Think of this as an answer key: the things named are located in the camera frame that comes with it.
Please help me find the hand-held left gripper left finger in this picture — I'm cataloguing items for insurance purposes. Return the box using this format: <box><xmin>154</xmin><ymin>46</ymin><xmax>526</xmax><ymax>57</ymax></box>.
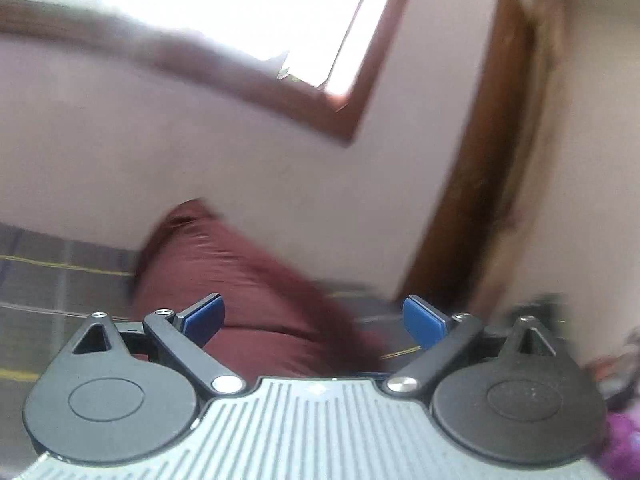
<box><xmin>69</xmin><ymin>292</ymin><xmax>247</xmax><ymax>397</ymax></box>

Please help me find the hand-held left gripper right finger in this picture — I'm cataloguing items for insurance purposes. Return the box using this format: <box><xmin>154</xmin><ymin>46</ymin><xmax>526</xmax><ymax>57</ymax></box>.
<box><xmin>384</xmin><ymin>294</ymin><xmax>562</xmax><ymax>396</ymax></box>

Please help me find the large maroon garment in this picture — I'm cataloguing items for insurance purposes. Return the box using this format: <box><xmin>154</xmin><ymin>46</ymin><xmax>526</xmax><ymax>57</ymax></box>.
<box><xmin>127</xmin><ymin>198</ymin><xmax>397</xmax><ymax>380</ymax></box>

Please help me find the grey plaid bed sheet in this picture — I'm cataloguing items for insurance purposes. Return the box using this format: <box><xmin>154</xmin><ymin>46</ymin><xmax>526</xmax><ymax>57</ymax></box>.
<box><xmin>0</xmin><ymin>222</ymin><xmax>427</xmax><ymax>480</ymax></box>

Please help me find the brown wooden door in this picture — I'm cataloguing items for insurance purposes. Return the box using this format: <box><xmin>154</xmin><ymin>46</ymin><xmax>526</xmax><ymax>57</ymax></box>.
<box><xmin>399</xmin><ymin>0</ymin><xmax>572</xmax><ymax>313</ymax></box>

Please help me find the purple cloth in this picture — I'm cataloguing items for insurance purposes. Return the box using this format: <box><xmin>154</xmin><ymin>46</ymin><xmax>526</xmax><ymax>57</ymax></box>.
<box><xmin>589</xmin><ymin>407</ymin><xmax>640</xmax><ymax>480</ymax></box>

